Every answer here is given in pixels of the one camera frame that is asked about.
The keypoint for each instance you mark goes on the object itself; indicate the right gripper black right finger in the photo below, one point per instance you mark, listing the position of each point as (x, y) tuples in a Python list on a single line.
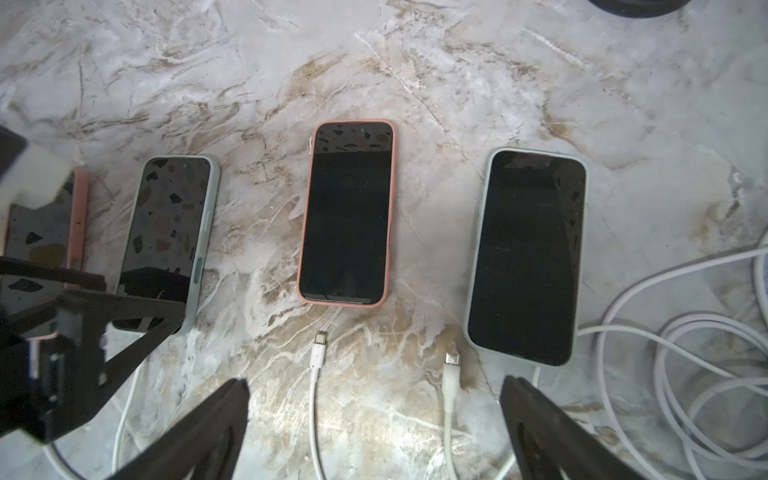
[(548, 444)]

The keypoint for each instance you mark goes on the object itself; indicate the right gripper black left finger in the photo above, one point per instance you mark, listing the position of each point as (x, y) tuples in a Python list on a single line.
[(205, 444)]

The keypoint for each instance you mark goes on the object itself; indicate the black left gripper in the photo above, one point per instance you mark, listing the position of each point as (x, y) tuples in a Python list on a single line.
[(55, 373)]

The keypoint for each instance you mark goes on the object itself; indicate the phone with pink case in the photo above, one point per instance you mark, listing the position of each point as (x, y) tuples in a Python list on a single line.
[(52, 236), (345, 249)]

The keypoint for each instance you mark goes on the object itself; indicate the phone with light green case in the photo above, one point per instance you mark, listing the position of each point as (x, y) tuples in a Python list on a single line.
[(523, 295)]

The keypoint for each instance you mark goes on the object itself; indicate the phone with pink case middle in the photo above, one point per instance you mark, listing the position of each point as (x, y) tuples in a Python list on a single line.
[(345, 249)]

